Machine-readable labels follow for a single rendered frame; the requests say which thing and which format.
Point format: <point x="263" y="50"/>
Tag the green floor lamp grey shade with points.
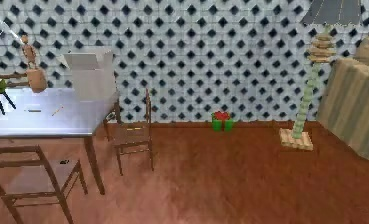
<point x="313" y="76"/>

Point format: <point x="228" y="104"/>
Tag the brown wooden chair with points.
<point x="38" y="176"/>
<point x="132" y="135"/>

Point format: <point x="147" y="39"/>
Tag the green red gift box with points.
<point x="222" y="121"/>

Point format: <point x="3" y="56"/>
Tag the green pencil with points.
<point x="34" y="110"/>

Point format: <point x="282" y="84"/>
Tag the white open box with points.
<point x="92" y="76"/>

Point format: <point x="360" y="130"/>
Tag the brown wooden figure statue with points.
<point x="33" y="71"/>

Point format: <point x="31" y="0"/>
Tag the grey top wooden table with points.
<point x="42" y="115"/>

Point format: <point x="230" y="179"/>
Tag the small black object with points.
<point x="64" y="162"/>

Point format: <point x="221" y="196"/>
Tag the orange pencil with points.
<point x="57" y="111"/>

